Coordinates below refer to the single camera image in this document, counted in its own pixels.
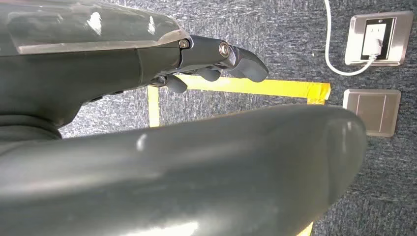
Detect steel floor socket with outlet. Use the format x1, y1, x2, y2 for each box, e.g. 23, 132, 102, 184
344, 10, 415, 67

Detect white power cable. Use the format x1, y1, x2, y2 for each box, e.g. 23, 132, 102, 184
324, 0, 379, 77

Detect yellow floor tape rectangle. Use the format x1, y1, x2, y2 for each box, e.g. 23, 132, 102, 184
147, 74, 331, 236

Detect white power plug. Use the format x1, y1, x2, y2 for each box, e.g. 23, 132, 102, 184
362, 23, 387, 61

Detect robot left arm ribbed sleeve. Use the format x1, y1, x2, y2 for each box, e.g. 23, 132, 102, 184
0, 113, 62, 146

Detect steel floor socket closed lid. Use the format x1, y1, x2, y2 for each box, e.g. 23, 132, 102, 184
342, 88, 402, 138

